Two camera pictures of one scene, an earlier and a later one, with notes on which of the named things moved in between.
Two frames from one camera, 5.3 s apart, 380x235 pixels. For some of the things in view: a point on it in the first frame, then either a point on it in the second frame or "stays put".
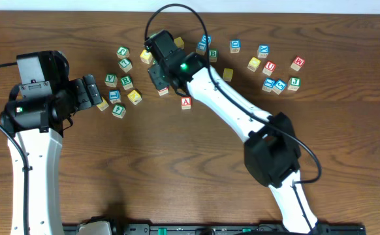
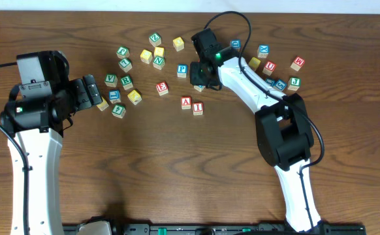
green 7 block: (126, 64) stays put
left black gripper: (83, 100) stays put
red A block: (186, 102) stays put
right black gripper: (160, 82) to (195, 78)
